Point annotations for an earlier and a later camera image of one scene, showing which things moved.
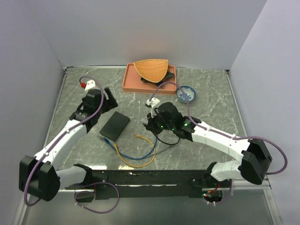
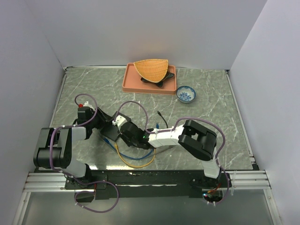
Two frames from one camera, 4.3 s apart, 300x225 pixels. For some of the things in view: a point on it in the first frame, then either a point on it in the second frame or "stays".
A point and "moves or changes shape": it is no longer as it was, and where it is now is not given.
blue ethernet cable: x=126 y=156 stays
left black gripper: x=109 y=103 → x=104 y=118
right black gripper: x=151 y=125 → x=123 y=137
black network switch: x=115 y=126 stays
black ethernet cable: x=178 y=140 moves or changes shape
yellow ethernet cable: x=142 y=166 stays
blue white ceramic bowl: x=185 y=93 stays
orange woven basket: x=152 y=70 stays
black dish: x=168 y=75 stays
